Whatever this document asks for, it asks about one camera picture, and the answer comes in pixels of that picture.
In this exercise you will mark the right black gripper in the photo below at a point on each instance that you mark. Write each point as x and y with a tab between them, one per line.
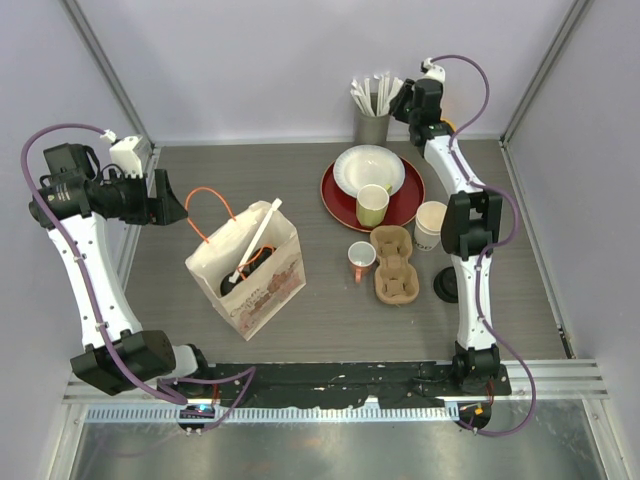
397	102

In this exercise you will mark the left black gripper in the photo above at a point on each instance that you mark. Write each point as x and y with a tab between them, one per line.
170	210

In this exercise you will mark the black cup lid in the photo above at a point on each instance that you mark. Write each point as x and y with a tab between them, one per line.
259	257
227	284

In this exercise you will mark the white straw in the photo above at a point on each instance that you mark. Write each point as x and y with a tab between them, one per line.
245	260

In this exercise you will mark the stack of white paper cups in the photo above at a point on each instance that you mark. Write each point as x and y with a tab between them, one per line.
429	219

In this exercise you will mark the paper takeout bag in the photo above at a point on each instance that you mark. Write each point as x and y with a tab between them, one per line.
251	304

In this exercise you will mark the black cup lids stack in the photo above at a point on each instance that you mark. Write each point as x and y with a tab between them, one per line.
445	285

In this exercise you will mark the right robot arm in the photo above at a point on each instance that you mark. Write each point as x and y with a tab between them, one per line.
470	227

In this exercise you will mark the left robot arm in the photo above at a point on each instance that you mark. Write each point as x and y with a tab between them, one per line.
74	202

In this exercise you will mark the white wrapped straws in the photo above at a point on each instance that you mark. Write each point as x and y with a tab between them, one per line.
373	96

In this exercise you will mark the grey straw holder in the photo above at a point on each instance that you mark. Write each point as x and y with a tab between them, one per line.
370	130

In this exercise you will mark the orange bowl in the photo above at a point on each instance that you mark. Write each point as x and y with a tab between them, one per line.
451	125

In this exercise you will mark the white paper plate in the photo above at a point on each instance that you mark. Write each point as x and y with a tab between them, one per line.
362	165

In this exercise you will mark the red round tray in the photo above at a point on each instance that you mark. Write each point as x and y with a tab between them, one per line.
400	212

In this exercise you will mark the pink mug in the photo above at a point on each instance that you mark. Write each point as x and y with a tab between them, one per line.
362	257

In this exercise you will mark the brown cardboard cup carrier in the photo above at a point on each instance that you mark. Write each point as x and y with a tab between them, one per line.
395	279

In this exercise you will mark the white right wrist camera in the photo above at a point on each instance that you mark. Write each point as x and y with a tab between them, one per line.
432	71

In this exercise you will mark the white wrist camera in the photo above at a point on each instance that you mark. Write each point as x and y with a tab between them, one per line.
129	153
432	71

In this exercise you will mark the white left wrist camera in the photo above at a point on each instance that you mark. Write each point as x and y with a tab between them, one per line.
129	153

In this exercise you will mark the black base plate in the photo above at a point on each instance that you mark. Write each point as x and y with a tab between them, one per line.
343	385

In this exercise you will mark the aluminium frame rail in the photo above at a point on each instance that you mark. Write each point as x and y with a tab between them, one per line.
539	379

